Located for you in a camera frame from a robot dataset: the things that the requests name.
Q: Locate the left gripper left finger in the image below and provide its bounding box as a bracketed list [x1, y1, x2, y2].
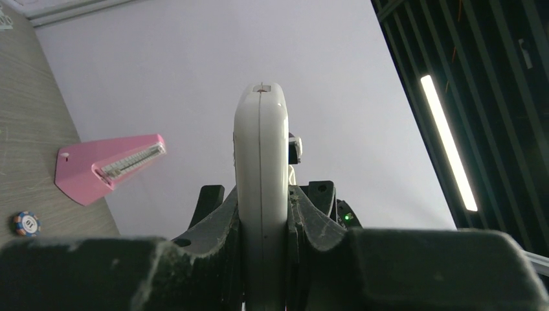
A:
[1, 191, 240, 310]

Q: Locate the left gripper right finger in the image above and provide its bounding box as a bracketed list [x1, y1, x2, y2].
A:
[287, 186, 548, 310]

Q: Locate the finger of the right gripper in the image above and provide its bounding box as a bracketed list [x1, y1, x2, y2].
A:
[300, 180, 335, 219]
[188, 185, 225, 229]

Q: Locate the white remote control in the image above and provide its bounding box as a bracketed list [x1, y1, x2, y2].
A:
[233, 82, 289, 310]

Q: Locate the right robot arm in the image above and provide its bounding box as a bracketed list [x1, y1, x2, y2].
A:
[188, 181, 361, 229]

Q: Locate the pink metronome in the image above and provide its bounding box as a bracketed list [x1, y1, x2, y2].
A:
[54, 134, 166, 206]

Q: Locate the poker chip right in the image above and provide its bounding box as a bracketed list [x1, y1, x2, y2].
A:
[12, 211, 41, 237]

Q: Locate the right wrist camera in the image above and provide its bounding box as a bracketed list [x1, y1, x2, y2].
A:
[288, 133, 303, 165]

